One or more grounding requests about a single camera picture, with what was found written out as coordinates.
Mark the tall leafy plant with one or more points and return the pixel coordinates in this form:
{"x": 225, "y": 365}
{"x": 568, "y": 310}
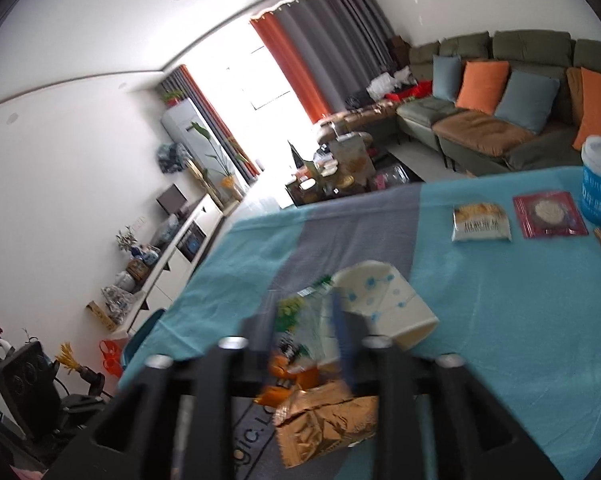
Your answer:
{"x": 213, "y": 152}

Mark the small grey blue pillow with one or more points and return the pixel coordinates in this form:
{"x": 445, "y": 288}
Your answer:
{"x": 445, "y": 77}

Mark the white yellow snack packet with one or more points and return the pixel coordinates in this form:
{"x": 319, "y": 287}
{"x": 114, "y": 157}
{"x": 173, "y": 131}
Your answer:
{"x": 480, "y": 222}

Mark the white paper cup blue dots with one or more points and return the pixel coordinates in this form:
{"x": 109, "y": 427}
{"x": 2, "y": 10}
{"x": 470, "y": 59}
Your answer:
{"x": 380, "y": 300}

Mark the large grey blue pillow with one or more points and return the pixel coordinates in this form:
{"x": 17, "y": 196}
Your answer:
{"x": 528, "y": 102}

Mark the black clothes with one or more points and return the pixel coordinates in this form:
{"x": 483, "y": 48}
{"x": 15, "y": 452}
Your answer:
{"x": 360, "y": 100}

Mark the yellow patterned box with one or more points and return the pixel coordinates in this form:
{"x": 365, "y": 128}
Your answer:
{"x": 100, "y": 316}

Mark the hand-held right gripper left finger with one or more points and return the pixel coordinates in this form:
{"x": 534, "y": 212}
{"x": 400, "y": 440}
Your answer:
{"x": 250, "y": 355}

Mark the white ceramic jar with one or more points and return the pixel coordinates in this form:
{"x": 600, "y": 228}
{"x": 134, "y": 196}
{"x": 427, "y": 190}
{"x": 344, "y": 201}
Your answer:
{"x": 125, "y": 280}

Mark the orange pillow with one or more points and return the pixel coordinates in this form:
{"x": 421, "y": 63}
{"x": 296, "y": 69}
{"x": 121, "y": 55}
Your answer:
{"x": 600, "y": 110}
{"x": 483, "y": 87}

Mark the clear printed snack wrapper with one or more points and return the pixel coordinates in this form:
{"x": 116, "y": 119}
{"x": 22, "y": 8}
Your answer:
{"x": 305, "y": 330}

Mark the yellow floor vase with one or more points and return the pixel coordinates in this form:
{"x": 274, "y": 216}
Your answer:
{"x": 229, "y": 185}

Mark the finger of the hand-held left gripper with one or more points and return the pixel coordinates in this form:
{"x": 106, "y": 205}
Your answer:
{"x": 88, "y": 402}

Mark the orange plastic bag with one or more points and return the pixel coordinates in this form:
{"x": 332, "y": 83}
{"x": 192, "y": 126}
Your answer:
{"x": 111, "y": 357}

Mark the white standing air conditioner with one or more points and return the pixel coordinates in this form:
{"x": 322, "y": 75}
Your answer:
{"x": 185, "y": 120}

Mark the yellow wheat bunch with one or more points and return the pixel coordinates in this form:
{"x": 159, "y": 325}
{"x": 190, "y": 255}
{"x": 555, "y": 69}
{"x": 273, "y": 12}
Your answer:
{"x": 69, "y": 357}

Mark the glass ship model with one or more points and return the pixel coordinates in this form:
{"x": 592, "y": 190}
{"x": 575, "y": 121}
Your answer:
{"x": 120, "y": 302}

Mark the white clothes pile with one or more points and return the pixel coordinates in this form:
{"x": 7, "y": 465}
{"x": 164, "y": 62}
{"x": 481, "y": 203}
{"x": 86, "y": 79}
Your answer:
{"x": 388, "y": 82}

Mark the green sectional sofa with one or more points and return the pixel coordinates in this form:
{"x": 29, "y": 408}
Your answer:
{"x": 525, "y": 45}

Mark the grey orange striped curtain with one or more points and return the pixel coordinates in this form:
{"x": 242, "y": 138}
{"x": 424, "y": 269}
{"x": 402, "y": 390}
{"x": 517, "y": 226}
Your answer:
{"x": 215, "y": 120}

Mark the clear plastic bag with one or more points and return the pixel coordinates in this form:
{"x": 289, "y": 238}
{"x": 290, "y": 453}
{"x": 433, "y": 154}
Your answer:
{"x": 166, "y": 230}

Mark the black monitor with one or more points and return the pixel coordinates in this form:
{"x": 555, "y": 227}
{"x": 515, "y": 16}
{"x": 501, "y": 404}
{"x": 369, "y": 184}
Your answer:
{"x": 170, "y": 199}

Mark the red clothes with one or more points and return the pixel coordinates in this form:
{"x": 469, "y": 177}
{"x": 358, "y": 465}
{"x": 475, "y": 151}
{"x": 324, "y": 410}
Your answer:
{"x": 415, "y": 92}

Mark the cluttered coffee table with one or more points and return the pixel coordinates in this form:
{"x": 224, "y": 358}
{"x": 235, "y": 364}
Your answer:
{"x": 330, "y": 175}

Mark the standing fan with patterned cover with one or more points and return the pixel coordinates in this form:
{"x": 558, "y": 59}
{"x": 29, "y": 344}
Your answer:
{"x": 173, "y": 157}

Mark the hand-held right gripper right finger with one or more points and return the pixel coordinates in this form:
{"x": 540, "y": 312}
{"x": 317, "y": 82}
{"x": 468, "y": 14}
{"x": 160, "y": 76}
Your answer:
{"x": 343, "y": 340}

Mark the brown seat cover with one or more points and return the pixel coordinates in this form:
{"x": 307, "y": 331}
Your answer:
{"x": 485, "y": 132}

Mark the white tv cabinet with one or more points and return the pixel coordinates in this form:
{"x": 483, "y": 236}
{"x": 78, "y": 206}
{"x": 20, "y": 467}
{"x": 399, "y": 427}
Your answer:
{"x": 180, "y": 255}

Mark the brown boxes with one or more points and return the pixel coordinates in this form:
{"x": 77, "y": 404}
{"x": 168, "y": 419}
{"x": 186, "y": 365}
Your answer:
{"x": 398, "y": 50}

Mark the red snack packet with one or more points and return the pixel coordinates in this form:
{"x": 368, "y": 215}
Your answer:
{"x": 550, "y": 215}

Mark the bonsai in blue vase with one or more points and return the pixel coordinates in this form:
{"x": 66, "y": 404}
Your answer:
{"x": 126, "y": 239}

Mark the small green potted plant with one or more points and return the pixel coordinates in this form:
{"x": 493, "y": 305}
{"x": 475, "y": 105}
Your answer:
{"x": 173, "y": 97}

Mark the black vase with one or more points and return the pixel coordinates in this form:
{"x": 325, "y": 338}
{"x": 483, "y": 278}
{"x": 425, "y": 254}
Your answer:
{"x": 91, "y": 380}

